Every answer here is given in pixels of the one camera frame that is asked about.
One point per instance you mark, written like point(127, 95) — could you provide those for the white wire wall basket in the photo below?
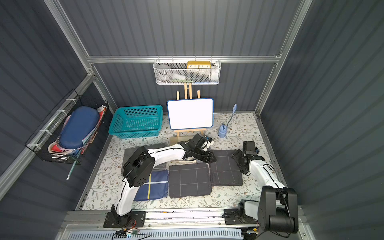
point(181, 75)

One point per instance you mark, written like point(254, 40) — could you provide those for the white tape roll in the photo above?
point(163, 72)

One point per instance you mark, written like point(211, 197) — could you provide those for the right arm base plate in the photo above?
point(236, 217)

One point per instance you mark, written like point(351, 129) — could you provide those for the blue padded case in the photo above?
point(81, 122)

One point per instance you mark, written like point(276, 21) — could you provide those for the blue desk lamp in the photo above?
point(223, 129)

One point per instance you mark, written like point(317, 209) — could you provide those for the plain grey folded pillowcase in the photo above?
point(129, 152)

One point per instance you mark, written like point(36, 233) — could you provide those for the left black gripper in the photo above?
point(199, 153)

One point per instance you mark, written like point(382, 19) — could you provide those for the white board blue frame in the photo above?
point(191, 113)

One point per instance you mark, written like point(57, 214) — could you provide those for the yellow clock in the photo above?
point(198, 65)

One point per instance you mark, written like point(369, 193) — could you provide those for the black wire side basket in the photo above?
point(46, 142)

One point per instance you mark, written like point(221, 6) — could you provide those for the navy yellow-stripe folded pillowcase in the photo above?
point(155, 188)

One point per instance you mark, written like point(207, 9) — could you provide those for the beige grey pillowcase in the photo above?
point(175, 140)

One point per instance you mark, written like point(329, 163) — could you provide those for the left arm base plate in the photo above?
point(134, 219)

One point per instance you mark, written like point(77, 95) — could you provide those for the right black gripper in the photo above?
point(240, 159)

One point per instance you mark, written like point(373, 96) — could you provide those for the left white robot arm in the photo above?
point(138, 168)

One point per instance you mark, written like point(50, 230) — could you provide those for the dark grey checked pillowcase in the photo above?
point(225, 171)
point(192, 180)

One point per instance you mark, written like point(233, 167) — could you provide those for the teal plastic basket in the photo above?
point(137, 122)

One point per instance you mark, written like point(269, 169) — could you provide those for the floral table mat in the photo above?
point(106, 187)

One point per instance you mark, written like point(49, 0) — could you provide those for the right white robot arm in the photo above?
point(277, 208)

